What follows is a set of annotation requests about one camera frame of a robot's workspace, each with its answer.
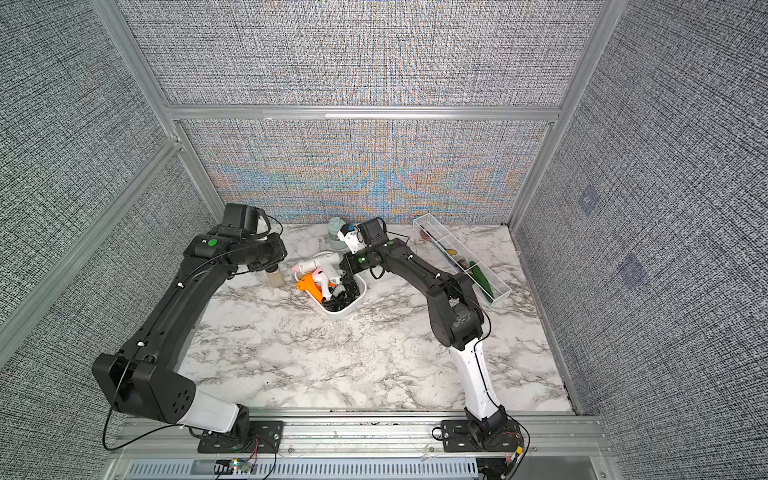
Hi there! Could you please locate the white storage box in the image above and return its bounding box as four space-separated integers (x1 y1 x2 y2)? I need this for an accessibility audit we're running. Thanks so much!
294 265 368 318

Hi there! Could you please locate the white pink glue gun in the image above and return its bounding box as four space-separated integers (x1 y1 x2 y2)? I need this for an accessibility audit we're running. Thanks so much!
292 252 342 275

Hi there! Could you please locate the white orange glue gun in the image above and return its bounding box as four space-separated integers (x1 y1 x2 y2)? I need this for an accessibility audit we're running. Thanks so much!
313 268 332 302

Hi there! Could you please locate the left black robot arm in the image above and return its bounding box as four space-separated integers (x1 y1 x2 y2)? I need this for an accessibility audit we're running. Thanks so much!
92 203 287 436

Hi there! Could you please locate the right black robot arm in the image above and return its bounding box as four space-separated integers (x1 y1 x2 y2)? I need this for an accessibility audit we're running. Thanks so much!
337 218 510 447

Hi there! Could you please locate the mint green bottle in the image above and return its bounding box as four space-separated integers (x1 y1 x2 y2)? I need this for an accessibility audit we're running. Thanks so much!
327 217 347 251

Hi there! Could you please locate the small jar black lid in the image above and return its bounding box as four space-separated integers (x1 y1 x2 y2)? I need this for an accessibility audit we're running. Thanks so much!
265 268 285 288

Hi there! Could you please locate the clear plastic organizer tray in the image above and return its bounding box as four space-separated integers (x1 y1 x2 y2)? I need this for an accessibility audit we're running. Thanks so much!
413 213 511 306

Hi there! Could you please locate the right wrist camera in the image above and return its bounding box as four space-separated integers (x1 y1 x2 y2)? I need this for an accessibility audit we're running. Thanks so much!
337 223 366 254

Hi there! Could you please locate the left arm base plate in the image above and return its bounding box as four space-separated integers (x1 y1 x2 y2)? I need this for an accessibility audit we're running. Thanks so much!
197 420 285 455

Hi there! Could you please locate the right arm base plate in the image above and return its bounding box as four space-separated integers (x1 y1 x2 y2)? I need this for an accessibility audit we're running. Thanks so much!
439 419 525 453

